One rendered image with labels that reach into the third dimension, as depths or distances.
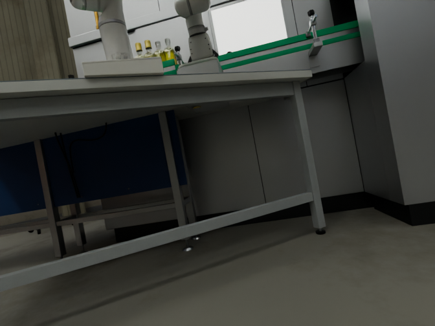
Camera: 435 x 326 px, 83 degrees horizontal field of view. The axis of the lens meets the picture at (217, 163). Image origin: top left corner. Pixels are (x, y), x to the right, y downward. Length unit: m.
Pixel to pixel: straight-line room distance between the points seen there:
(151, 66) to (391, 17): 0.98
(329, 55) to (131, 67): 0.93
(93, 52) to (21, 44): 3.10
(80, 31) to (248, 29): 1.11
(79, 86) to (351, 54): 1.18
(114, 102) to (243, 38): 0.93
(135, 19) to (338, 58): 1.22
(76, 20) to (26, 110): 1.22
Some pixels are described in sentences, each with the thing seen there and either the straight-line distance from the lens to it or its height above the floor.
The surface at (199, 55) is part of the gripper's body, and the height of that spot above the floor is 0.89.
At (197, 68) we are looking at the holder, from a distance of 1.08.
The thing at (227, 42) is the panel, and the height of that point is 1.10.
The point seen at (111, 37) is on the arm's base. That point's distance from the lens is 1.02.
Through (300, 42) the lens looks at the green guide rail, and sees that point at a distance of 1.42.
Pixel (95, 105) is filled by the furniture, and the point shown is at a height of 0.67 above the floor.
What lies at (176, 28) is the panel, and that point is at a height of 1.25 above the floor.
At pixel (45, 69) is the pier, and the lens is 4.65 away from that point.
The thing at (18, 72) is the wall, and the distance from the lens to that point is 4.83.
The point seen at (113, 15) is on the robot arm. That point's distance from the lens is 1.06.
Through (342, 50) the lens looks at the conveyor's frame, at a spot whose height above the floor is 0.83.
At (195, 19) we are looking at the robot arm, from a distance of 1.20.
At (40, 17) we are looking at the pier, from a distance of 5.00.
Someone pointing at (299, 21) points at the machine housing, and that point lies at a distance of 1.68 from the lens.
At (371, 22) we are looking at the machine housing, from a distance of 1.31.
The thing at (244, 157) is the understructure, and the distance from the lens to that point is 1.48.
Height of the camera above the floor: 0.41
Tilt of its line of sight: level
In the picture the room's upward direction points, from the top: 10 degrees counter-clockwise
